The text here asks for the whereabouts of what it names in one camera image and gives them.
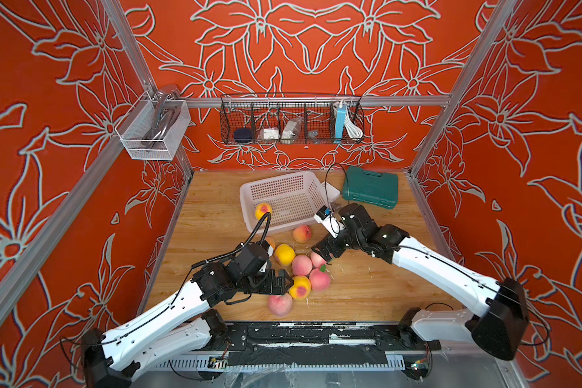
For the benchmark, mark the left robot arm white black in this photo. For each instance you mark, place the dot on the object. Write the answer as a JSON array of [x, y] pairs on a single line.
[[187, 320]]

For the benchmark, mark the white packet in basket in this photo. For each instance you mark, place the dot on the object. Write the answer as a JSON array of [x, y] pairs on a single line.
[[291, 131]]

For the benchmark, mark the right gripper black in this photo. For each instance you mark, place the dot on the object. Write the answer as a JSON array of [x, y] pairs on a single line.
[[329, 242]]

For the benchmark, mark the pink peach front with leaf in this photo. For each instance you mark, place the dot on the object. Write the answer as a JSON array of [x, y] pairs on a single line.
[[280, 305]]

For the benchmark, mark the pink peach with leaf upper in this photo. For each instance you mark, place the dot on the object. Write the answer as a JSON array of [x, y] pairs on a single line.
[[317, 260]]

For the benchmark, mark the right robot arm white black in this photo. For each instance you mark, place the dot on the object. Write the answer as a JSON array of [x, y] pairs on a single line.
[[494, 314]]

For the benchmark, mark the pink peach with leaf lower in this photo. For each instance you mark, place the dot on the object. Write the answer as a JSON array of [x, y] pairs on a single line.
[[320, 279]]

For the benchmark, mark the small white box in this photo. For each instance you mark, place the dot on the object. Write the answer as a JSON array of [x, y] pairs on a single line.
[[331, 192]]

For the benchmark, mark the pink peach middle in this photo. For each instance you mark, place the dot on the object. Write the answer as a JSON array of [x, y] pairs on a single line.
[[302, 265]]

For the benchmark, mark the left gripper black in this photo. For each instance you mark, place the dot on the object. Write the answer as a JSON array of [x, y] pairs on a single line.
[[271, 288]]

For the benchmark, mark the green plastic tool case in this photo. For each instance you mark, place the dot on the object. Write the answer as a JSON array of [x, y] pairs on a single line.
[[371, 187]]

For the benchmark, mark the yellow red peach front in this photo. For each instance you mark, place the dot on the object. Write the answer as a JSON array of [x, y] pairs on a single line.
[[301, 288]]

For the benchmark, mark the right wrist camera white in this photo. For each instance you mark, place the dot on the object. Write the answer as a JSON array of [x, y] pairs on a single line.
[[326, 218]]

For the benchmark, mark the white adapter in basket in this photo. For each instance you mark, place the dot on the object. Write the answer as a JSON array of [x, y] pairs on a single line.
[[269, 135]]

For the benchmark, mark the pink plastic perforated basket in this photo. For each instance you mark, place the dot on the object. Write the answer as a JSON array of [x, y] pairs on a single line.
[[295, 199]]

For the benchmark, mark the clear plastic wall bin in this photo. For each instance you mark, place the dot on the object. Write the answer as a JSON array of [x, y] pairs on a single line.
[[139, 121]]

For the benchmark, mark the orange pink peach near basket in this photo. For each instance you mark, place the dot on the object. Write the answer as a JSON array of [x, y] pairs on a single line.
[[302, 234]]

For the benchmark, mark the light blue box in basket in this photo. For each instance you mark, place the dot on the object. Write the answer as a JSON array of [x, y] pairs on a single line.
[[341, 113]]

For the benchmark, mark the black wire wall basket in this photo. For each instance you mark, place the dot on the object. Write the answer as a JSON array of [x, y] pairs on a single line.
[[274, 110]]

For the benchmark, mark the pink peach with leaf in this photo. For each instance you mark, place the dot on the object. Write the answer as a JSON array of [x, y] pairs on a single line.
[[317, 260], [280, 305], [320, 279]]

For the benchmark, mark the metal tongs in bin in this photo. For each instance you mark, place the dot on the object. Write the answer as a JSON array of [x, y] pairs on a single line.
[[164, 117]]

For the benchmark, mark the dark round object in basket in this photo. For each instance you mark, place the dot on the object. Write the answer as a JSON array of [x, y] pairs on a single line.
[[242, 135]]

